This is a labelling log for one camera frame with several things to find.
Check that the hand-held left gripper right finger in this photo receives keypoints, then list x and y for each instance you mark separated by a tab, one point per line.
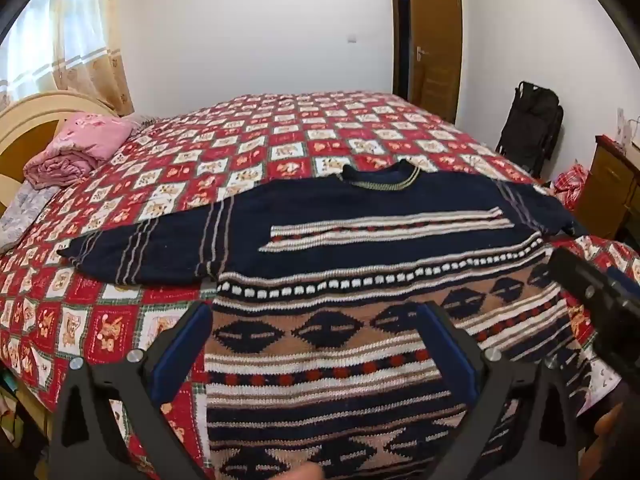
447	350

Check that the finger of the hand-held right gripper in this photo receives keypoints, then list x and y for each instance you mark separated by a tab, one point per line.
585	285

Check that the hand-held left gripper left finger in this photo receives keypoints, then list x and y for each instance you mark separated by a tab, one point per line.
180	350

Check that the navy patterned knit sweater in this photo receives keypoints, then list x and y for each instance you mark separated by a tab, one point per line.
350	240

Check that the person's right hand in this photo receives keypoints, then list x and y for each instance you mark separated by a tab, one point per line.
607	420

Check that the red checked cloth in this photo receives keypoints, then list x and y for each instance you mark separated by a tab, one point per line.
572	185

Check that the brown wooden cabinet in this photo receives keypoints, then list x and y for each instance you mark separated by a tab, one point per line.
610	180

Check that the black bag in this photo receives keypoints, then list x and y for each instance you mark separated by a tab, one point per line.
532	120

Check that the grey floral cloth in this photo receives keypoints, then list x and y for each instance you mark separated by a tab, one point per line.
25	210

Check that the pink folded blanket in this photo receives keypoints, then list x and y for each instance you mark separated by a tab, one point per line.
80	145

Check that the red printed quilt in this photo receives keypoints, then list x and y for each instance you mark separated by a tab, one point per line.
300	125

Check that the cream wooden headboard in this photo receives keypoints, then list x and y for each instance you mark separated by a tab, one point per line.
30	120

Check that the brown wooden door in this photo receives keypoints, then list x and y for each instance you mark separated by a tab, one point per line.
435	35

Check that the beige patterned curtain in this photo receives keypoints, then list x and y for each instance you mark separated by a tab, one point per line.
75	50

